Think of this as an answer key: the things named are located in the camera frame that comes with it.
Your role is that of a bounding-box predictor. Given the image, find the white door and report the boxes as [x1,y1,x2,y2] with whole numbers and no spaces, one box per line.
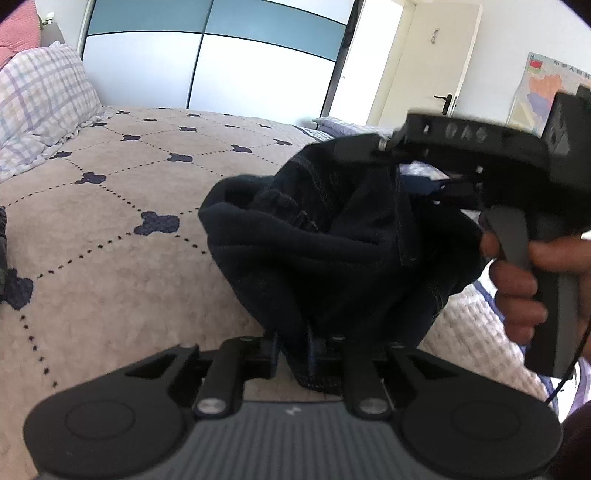
[383,0,483,130]

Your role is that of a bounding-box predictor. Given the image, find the pink quilt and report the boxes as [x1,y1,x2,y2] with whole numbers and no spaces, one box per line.
[0,0,42,70]

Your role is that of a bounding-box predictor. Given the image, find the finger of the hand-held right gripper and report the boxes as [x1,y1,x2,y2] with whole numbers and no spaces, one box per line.
[405,173,483,206]
[331,133,407,163]

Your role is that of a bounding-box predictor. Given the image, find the white purple cloth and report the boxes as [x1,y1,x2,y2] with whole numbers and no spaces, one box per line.
[570,357,591,418]

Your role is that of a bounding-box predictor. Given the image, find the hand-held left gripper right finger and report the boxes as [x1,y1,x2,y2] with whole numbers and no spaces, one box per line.
[306,325,467,420]

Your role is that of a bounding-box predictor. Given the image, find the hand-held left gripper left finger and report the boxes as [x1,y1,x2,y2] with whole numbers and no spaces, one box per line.
[124,331,280,420]

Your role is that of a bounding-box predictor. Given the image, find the beige printed bear blanket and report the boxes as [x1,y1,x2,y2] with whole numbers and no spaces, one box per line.
[0,106,573,480]

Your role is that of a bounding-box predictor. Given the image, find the dark blue jeans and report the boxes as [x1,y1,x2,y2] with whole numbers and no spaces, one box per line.
[198,136,490,395]

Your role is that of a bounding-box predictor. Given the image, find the plaid pillow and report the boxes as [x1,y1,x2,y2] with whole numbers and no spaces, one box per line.
[0,41,105,183]

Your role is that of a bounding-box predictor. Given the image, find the person's dark clothing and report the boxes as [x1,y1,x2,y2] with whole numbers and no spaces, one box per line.
[547,404,591,480]

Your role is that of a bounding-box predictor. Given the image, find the white teal sliding wardrobe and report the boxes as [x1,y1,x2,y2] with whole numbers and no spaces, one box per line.
[78,0,365,127]

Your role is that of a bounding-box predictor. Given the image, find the person's right hand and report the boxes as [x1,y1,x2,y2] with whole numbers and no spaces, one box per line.
[479,230,591,346]

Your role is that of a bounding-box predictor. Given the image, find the dark cloth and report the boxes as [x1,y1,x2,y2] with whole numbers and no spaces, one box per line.
[0,206,10,305]

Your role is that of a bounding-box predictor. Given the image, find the colourful wall map poster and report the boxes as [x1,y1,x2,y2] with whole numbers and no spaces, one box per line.
[508,52,591,139]

